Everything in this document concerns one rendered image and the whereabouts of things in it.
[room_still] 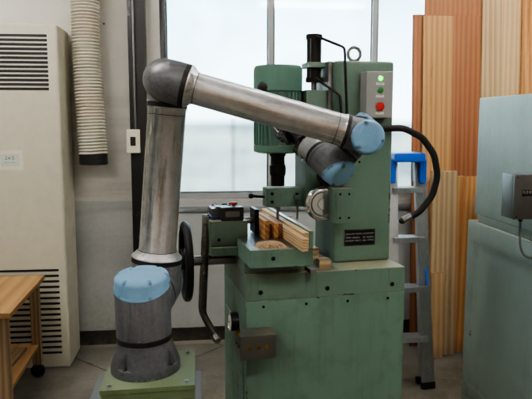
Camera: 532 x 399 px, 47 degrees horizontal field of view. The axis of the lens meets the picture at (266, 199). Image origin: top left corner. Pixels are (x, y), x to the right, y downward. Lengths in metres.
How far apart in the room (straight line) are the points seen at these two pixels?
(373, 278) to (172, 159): 0.85
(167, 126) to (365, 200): 0.83
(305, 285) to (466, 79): 2.03
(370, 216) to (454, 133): 1.57
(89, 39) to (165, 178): 1.77
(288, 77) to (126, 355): 1.07
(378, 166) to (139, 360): 1.10
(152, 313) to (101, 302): 2.09
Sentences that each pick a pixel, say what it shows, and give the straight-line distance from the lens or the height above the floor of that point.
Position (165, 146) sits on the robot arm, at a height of 1.24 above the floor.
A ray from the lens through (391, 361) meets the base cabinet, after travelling 2.32.
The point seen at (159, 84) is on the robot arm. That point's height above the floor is 1.40.
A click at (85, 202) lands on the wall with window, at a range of 3.64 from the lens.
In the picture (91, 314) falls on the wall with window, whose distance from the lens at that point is 3.78.
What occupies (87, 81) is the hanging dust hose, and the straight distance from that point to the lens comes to 3.44.
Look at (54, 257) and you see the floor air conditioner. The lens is 3.42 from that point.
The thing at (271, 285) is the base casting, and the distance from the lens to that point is 2.08.
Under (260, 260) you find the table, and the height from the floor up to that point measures 0.87.
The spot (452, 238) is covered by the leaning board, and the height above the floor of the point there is 0.66.
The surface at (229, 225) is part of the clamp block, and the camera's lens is 2.17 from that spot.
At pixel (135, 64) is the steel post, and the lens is 3.51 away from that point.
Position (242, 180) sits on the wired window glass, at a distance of 3.65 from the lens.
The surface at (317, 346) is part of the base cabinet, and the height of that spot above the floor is 0.54.
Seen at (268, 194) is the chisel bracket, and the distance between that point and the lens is 2.21.
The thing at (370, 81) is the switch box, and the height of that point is 1.44.
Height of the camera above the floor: 1.30
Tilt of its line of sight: 7 degrees down
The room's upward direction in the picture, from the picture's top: straight up
